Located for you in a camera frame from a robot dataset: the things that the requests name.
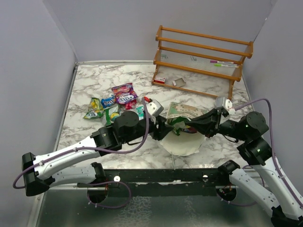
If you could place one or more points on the white paper bag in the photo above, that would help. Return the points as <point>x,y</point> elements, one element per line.
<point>189,141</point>

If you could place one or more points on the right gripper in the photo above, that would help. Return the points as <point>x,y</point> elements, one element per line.
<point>208,123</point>

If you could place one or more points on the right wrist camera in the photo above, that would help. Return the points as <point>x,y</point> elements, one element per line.
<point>225,103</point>

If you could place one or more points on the red white small box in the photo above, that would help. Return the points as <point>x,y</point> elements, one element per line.
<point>161,80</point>

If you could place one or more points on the yellow green snack packet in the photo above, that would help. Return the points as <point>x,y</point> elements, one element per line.
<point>95,109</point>

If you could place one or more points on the purple blue snack packet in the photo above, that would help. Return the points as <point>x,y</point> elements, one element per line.
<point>124,93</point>

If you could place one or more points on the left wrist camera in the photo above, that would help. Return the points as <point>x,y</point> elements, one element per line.
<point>154,108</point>

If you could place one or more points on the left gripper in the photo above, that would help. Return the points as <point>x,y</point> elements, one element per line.
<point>159,132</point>

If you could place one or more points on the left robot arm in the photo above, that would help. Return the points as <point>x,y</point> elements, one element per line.
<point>45,171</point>

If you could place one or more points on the green marker pen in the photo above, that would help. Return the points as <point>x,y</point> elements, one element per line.
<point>226,65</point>

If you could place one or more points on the pink snack packet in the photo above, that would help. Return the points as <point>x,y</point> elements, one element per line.
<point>130,105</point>

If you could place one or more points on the pink marker pen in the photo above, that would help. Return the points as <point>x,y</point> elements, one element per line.
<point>222,62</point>

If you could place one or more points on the wooden shelf rack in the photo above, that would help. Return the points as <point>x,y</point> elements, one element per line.
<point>193,62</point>

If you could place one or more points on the teal snack packet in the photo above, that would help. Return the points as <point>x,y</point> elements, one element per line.
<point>140,112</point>

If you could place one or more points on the green lime snack packet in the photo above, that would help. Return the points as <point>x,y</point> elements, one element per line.
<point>179,124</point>

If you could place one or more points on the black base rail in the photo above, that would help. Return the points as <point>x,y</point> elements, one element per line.
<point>160,183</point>

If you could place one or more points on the blue M&M packet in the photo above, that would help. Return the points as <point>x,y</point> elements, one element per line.
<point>108,102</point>

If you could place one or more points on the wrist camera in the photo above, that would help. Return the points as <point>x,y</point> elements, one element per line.
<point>225,103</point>
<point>154,108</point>

